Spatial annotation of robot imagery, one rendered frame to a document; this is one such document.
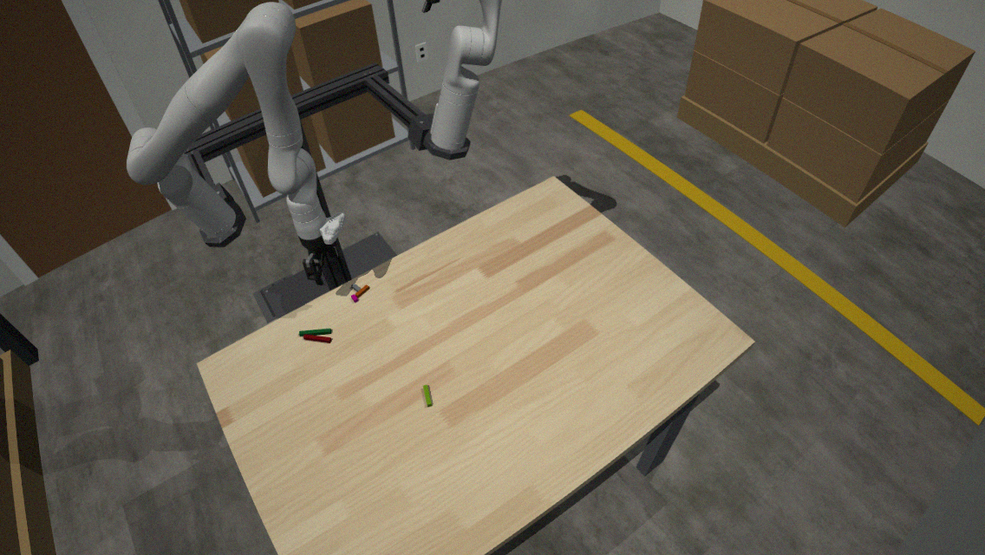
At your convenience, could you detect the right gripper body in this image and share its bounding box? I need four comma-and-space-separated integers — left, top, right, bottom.
298, 236, 328, 260

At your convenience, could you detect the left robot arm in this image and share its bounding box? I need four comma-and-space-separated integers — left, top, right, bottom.
430, 0, 502, 150

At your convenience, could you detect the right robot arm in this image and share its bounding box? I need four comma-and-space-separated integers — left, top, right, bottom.
127, 2, 346, 245

